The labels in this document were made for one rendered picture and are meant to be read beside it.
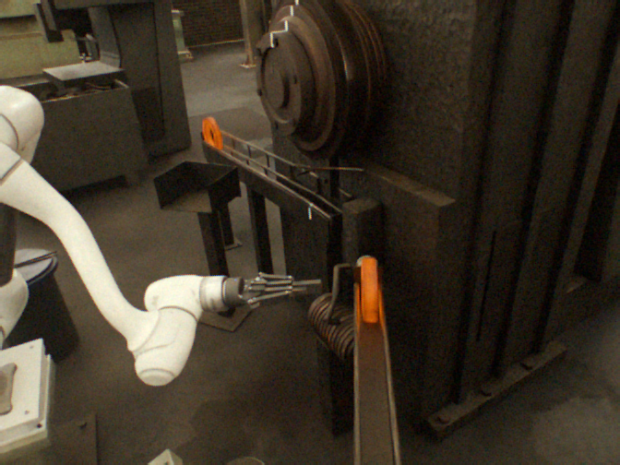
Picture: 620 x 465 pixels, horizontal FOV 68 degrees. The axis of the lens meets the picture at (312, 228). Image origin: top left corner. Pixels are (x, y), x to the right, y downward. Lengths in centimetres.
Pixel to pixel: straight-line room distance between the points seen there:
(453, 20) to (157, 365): 98
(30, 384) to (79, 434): 42
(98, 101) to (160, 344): 275
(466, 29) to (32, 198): 97
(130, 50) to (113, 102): 64
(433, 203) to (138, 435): 130
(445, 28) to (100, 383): 177
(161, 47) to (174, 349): 338
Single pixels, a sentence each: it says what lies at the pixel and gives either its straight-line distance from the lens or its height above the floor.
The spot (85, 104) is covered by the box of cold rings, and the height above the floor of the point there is 68.
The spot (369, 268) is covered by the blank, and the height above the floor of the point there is 78.
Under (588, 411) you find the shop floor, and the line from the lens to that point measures 196.
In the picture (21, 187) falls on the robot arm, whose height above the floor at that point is 104.
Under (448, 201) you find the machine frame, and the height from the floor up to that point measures 87.
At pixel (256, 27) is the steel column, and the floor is 61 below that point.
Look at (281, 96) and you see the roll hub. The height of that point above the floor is 110.
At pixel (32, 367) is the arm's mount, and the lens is 164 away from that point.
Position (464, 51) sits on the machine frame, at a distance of 111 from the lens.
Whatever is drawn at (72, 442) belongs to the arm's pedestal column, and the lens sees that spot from 194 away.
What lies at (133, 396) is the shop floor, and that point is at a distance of 201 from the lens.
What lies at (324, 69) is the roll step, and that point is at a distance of 123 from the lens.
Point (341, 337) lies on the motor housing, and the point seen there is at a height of 51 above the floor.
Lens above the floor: 139
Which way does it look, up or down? 29 degrees down
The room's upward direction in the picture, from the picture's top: 4 degrees counter-clockwise
